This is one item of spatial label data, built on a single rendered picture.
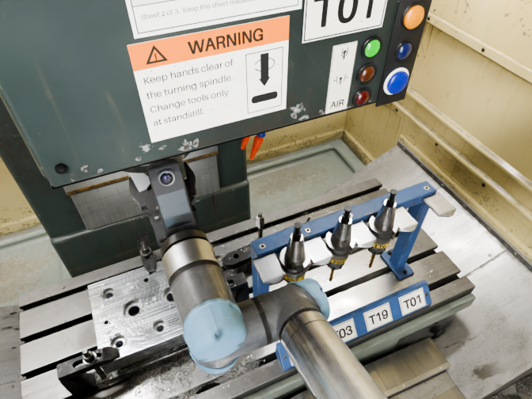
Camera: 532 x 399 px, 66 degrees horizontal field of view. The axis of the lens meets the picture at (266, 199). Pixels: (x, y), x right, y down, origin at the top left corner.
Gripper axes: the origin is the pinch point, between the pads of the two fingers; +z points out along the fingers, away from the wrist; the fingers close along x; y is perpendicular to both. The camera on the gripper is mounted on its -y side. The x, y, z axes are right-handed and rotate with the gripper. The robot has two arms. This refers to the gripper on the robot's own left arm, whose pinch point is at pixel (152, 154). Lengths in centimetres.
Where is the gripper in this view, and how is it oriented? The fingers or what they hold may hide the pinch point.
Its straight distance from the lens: 73.2
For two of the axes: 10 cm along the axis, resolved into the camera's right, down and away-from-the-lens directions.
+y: -0.2, 6.5, 7.6
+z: -4.0, -7.0, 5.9
